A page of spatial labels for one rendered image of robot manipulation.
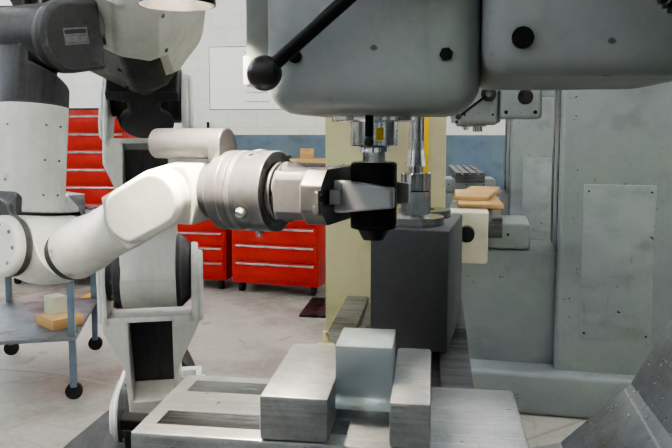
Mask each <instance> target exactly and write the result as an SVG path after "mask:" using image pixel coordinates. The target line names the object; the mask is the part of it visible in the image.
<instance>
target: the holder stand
mask: <svg viewBox="0 0 672 448"><path fill-rule="evenodd" d="M462 219H463V216H462V214H455V213H451V209H449V208H445V207H435V206H431V214H430V217H425V218H409V217H402V216H401V208H399V212H397V227H396V228H395V229H392V230H389V231H388V233H387V235H386V237H385V239H384V240H381V241H371V284H370V328H372V329H395V330H396V349H399V348H416V349H430V350H431V352H442V353H446V352H447V351H448V348H449V345H450V343H451V340H452V337H453V334H454V332H455V329H456V326H457V323H458V321H459V318H460V315H461V275H462Z"/></svg>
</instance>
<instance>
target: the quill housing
mask: <svg viewBox="0 0 672 448"><path fill-rule="evenodd" d="M333 1H334V0H268V56H271V57H272V56H273V55H274V54H275V53H276V52H278V51H279V50H280V49H281V48H282V47H283V46H284V45H285V44H286V43H288V42H289V41H290V40H291V39H292V38H293V37H294V36H295V35H296V34H298V33H299V32H300V31H301V30H302V29H303V28H304V27H305V26H306V25H308V24H309V23H310V22H311V21H312V20H313V19H314V18H315V17H316V16H318V15H319V14H320V13H321V12H322V11H323V10H324V9H325V8H326V7H328V6H329V5H330V4H331V3H332V2H333ZM481 11H482V0H357V1H355V2H354V3H353V4H352V5H351V6H350V7H349V8H348V9H346V10H345V11H344V12H343V13H342V14H341V15H340V16H339V17H337V18H336V19H335V20H334V21H333V22H332V23H331V24H330V25H329V26H327V27H326V28H325V29H324V30H323V31H322V32H321V33H320V34H318V35H317V36H316V37H315V38H314V39H313V40H312V41H311V42H310V43H308V44H307V45H306V46H305V47H304V48H303V49H302V50H301V51H299V52H298V53H297V54H296V55H295V56H294V57H293V58H292V59H290V60H289V61H288V62H287V63H286V64H285V65H284V66H283V67H282V68H281V69H282V78H281V81H280V83H279V84H278V85H277V86H276V87H275V88H274V89H272V90H270V94H271V96H272V98H273V99H274V101H275V103H276V104H277V105H278V106H279V107H280V108H281V109H283V110H285V111H286V112H288V113H290V114H297V115H305V116H316V117H332V116H350V115H402V116H417V117H449V116H454V115H456V114H458V113H460V112H462V111H463V110H465V109H466V108H467V107H468V106H469V105H470V104H471V103H472V102H473V101H474V100H475V98H476V96H477V94H478V91H479V86H480V61H481Z"/></svg>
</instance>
